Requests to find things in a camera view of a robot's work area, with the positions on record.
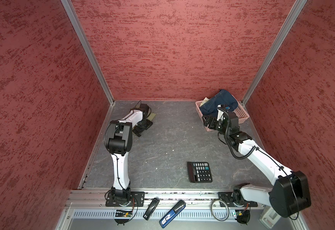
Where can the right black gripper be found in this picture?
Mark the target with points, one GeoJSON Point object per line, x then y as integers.
{"type": "Point", "coordinates": [213, 120]}

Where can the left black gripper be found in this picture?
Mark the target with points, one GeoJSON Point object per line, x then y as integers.
{"type": "Point", "coordinates": [137, 131]}

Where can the blue denim skirt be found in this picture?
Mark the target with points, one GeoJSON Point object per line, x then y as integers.
{"type": "Point", "coordinates": [222, 98]}

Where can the olive green skirt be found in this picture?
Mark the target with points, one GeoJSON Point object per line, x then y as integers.
{"type": "Point", "coordinates": [151, 116]}

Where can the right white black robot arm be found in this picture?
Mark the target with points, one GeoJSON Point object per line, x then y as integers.
{"type": "Point", "coordinates": [289, 191]}

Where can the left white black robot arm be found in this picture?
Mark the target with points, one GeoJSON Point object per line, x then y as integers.
{"type": "Point", "coordinates": [118, 141]}

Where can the pink plastic basket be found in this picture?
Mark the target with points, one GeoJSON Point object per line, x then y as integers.
{"type": "Point", "coordinates": [240, 112]}

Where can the black desk calculator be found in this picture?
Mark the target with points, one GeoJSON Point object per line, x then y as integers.
{"type": "Point", "coordinates": [199, 172]}

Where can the blue black stapler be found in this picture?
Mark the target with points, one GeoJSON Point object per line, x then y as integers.
{"type": "Point", "coordinates": [172, 213]}

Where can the left small circuit board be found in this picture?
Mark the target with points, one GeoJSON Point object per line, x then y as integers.
{"type": "Point", "coordinates": [124, 213]}

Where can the small circuit board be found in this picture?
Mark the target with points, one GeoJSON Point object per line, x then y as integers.
{"type": "Point", "coordinates": [124, 213]}
{"type": "Point", "coordinates": [243, 217]}

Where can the right small circuit board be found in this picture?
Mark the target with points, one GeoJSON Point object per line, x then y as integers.
{"type": "Point", "coordinates": [243, 217]}

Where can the grey plastic dispenser box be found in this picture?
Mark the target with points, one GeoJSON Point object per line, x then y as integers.
{"type": "Point", "coordinates": [269, 217]}

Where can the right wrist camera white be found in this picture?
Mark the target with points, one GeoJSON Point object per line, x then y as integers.
{"type": "Point", "coordinates": [221, 113]}

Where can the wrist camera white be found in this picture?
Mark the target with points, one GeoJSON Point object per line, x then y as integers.
{"type": "Point", "coordinates": [221, 113]}
{"type": "Point", "coordinates": [145, 109]}

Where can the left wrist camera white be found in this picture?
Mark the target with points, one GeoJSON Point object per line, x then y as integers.
{"type": "Point", "coordinates": [145, 109]}

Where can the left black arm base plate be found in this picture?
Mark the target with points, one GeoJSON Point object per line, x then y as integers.
{"type": "Point", "coordinates": [136, 199]}

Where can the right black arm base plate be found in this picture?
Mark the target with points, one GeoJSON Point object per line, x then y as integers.
{"type": "Point", "coordinates": [227, 197]}

